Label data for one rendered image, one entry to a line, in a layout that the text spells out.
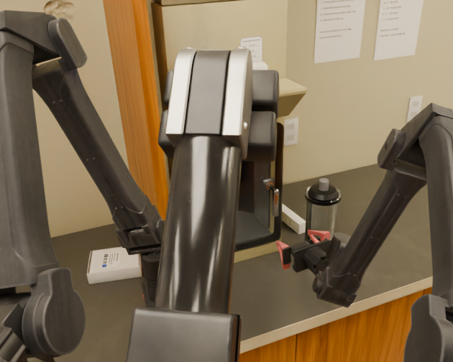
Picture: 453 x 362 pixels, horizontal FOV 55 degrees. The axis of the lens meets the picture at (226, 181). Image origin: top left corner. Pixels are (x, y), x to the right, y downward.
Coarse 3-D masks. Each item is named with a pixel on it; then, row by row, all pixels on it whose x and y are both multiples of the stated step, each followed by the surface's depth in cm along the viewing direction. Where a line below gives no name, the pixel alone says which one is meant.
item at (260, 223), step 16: (256, 176) 126; (272, 176) 128; (240, 192) 126; (256, 192) 128; (272, 192) 130; (240, 208) 129; (256, 208) 131; (272, 208) 133; (240, 224) 131; (256, 224) 133; (272, 224) 136; (240, 240) 134; (256, 240) 136; (272, 240) 138
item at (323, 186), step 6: (324, 180) 128; (312, 186) 131; (318, 186) 131; (324, 186) 128; (330, 186) 131; (312, 192) 129; (318, 192) 128; (324, 192) 128; (330, 192) 128; (336, 192) 128; (318, 198) 127; (324, 198) 126; (330, 198) 127
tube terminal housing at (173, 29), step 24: (240, 0) 105; (264, 0) 106; (168, 24) 100; (192, 24) 102; (216, 24) 104; (240, 24) 106; (264, 24) 109; (168, 48) 102; (216, 48) 107; (264, 48) 111
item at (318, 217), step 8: (320, 200) 126; (328, 200) 126; (336, 200) 126; (312, 208) 130; (320, 208) 128; (328, 208) 128; (336, 208) 130; (312, 216) 131; (320, 216) 129; (328, 216) 129; (336, 216) 131; (312, 224) 132; (320, 224) 130; (328, 224) 130; (320, 240) 133
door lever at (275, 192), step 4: (268, 184) 128; (272, 184) 129; (268, 188) 129; (272, 188) 126; (276, 188) 125; (276, 192) 124; (276, 196) 125; (276, 200) 126; (276, 204) 126; (276, 208) 127; (276, 212) 128; (276, 216) 129
